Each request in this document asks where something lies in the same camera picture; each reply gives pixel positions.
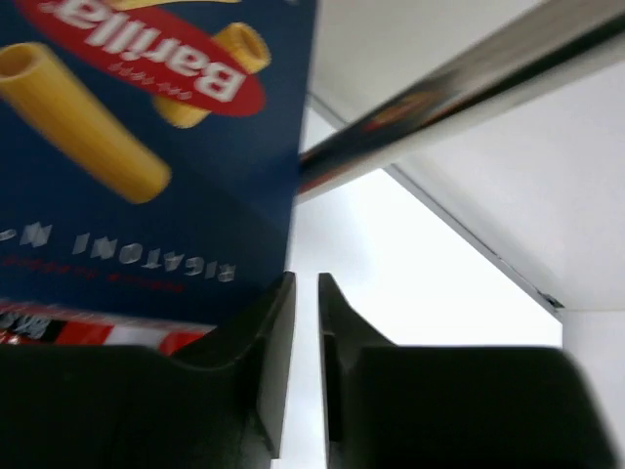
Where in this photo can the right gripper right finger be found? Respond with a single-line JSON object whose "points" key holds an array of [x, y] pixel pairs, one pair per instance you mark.
{"points": [[391, 406]]}

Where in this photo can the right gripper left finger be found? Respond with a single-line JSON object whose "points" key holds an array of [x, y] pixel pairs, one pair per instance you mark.
{"points": [[219, 402]]}

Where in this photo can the dark blue Barilla pasta box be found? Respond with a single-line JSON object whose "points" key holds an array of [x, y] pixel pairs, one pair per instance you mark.
{"points": [[149, 154]]}

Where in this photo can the white two-tier shelf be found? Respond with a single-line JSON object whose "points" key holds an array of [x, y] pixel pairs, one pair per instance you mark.
{"points": [[543, 50]]}

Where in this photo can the red spaghetti bag back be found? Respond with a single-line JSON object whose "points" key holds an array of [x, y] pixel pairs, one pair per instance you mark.
{"points": [[26, 323]]}

